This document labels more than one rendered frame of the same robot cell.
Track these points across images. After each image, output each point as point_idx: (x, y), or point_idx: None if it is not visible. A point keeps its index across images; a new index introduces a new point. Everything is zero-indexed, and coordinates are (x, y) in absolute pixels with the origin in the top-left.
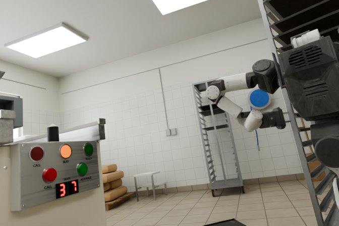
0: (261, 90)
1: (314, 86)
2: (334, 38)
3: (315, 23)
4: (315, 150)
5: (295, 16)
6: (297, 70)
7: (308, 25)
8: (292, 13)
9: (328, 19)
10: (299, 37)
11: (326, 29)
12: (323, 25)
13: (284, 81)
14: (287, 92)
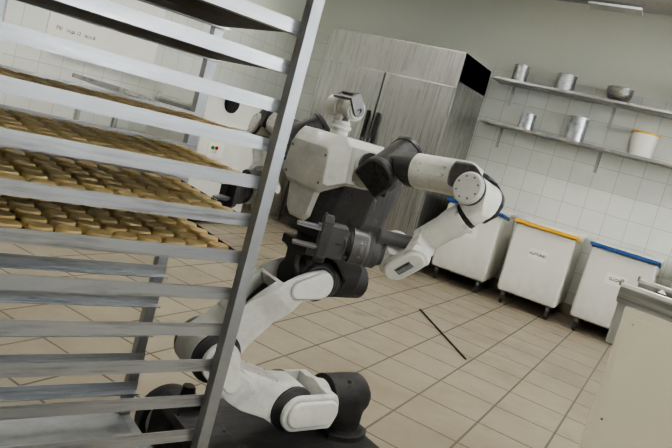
0: (389, 188)
1: (309, 176)
2: (174, 6)
3: None
4: (368, 282)
5: None
6: None
7: None
8: None
9: None
10: None
11: None
12: None
13: (398, 194)
14: (373, 201)
